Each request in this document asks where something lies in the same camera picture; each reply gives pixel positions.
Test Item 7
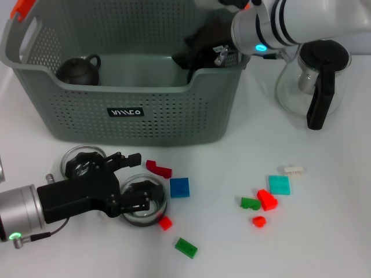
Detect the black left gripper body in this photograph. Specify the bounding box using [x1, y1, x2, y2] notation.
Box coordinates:
[37, 161, 122, 224]

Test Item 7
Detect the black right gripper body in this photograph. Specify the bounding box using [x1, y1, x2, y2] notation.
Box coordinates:
[185, 17, 241, 70]

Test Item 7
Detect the glass teacup with black holder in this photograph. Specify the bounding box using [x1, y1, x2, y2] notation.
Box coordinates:
[120, 173, 169, 228]
[60, 144, 107, 180]

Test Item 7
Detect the green rectangular brick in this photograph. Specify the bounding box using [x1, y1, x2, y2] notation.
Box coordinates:
[174, 237, 199, 258]

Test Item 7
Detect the grey perforated plastic storage bin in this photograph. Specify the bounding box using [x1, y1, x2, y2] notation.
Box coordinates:
[0, 0, 253, 147]

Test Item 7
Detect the small red square brick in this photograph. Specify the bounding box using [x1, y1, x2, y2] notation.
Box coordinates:
[158, 215, 173, 232]

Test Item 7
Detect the dark red angled brick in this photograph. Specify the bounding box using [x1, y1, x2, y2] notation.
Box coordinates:
[146, 159, 173, 179]

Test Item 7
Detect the blue square brick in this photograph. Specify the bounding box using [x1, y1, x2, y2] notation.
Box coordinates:
[169, 177, 191, 199]

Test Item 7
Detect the black clay teapot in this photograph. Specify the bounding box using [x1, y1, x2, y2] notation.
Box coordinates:
[55, 54, 102, 86]

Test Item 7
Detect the glass teapot with black lid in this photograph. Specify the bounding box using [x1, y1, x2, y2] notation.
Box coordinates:
[274, 39, 352, 130]

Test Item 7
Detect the green car-shaped brick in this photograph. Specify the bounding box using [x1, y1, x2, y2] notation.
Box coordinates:
[239, 197, 261, 211]

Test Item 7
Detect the small red sloped brick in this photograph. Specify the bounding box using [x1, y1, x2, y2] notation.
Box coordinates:
[251, 215, 267, 229]

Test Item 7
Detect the large red brick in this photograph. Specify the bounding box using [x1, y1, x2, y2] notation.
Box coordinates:
[256, 189, 279, 211]

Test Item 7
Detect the teal square brick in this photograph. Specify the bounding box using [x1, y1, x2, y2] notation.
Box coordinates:
[268, 175, 291, 196]

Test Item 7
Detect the right arm cable with plug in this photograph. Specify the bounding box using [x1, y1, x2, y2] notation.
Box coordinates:
[213, 43, 232, 67]

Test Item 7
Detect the arm cable with plug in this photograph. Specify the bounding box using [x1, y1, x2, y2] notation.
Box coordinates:
[213, 43, 232, 67]
[10, 218, 70, 250]

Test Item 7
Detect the left arm cable with plug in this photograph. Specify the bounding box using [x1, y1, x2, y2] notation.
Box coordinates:
[10, 218, 70, 250]

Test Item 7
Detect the orange bin handle clip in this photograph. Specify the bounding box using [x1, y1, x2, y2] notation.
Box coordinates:
[10, 0, 37, 23]

